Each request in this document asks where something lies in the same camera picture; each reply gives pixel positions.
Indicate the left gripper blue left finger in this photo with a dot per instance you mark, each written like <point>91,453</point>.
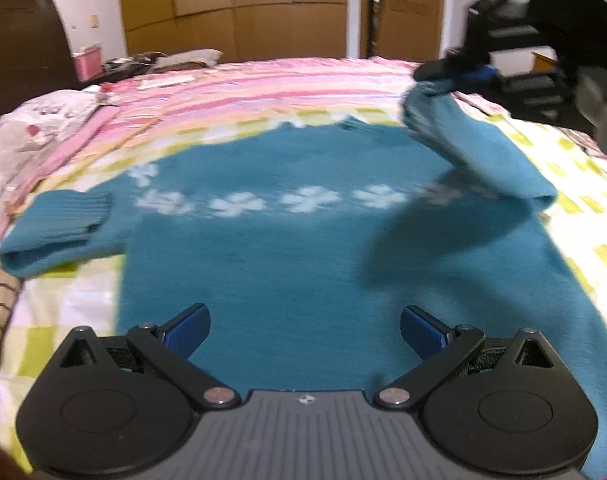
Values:
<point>186,331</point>

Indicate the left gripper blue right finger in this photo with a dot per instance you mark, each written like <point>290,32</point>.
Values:
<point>424,333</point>

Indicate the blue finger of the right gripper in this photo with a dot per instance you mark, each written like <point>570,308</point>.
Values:
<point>445,68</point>
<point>483,79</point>

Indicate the teal knitted sweater white flowers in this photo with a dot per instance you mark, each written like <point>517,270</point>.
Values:
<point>307,242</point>

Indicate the brown wooden door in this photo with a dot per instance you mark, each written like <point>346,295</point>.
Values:
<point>401,29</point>

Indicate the green white checkered plastic sheet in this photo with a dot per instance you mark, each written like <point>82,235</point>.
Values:
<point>77,293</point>

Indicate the brown wooden wardrobe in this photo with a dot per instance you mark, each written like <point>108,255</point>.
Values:
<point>243,30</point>

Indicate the pink striped bed cover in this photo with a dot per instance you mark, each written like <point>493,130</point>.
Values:
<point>241,99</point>

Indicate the white cloth on nightstand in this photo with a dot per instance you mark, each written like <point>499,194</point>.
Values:
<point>201,57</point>

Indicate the white pillow pink pattern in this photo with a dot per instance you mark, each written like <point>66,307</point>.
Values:
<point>40,136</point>

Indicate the pink box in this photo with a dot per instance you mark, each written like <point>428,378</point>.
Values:
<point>88,62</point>

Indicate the dark wooden headboard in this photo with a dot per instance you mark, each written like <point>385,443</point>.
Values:
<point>35,58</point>

